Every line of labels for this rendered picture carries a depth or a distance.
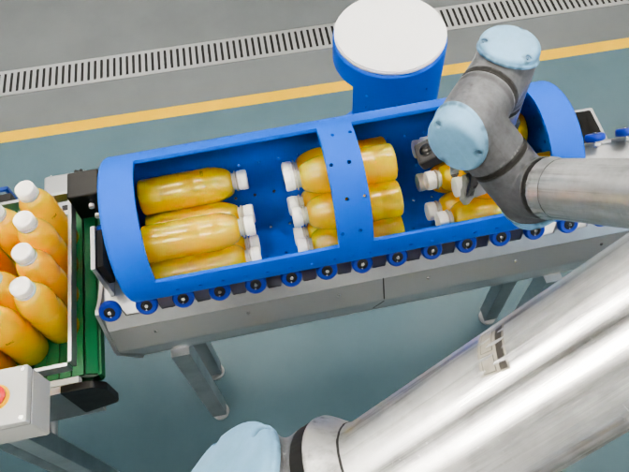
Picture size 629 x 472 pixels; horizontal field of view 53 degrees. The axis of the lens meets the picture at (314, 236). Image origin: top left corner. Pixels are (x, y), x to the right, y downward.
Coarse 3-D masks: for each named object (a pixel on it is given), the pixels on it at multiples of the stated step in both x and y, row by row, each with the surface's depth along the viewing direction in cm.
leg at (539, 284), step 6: (540, 276) 167; (546, 276) 165; (552, 276) 165; (558, 276) 165; (534, 282) 171; (540, 282) 168; (546, 282) 164; (552, 282) 164; (528, 288) 177; (534, 288) 172; (540, 288) 168; (546, 288) 168; (528, 294) 177; (534, 294) 173; (522, 300) 182; (528, 300) 178
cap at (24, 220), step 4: (20, 212) 123; (24, 212) 123; (28, 212) 123; (16, 216) 123; (20, 216) 123; (24, 216) 123; (28, 216) 123; (32, 216) 123; (16, 220) 122; (20, 220) 122; (24, 220) 122; (28, 220) 122; (32, 220) 122; (16, 224) 122; (20, 224) 122; (24, 224) 122; (28, 224) 122; (32, 224) 123; (20, 228) 122; (24, 228) 122; (28, 228) 123; (32, 228) 123
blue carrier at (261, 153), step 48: (528, 96) 119; (192, 144) 118; (240, 144) 116; (288, 144) 131; (336, 144) 113; (576, 144) 114; (240, 192) 137; (288, 192) 138; (336, 192) 111; (432, 192) 140; (288, 240) 135; (384, 240) 117; (432, 240) 121; (144, 288) 114; (192, 288) 119
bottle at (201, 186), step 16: (160, 176) 122; (176, 176) 121; (192, 176) 121; (208, 176) 121; (224, 176) 122; (144, 192) 120; (160, 192) 120; (176, 192) 120; (192, 192) 120; (208, 192) 121; (224, 192) 122; (144, 208) 121; (160, 208) 121; (176, 208) 122
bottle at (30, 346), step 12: (0, 312) 116; (12, 312) 118; (0, 324) 115; (12, 324) 117; (24, 324) 121; (0, 336) 116; (12, 336) 118; (24, 336) 121; (36, 336) 125; (0, 348) 120; (12, 348) 120; (24, 348) 123; (36, 348) 126; (48, 348) 130; (24, 360) 126; (36, 360) 128
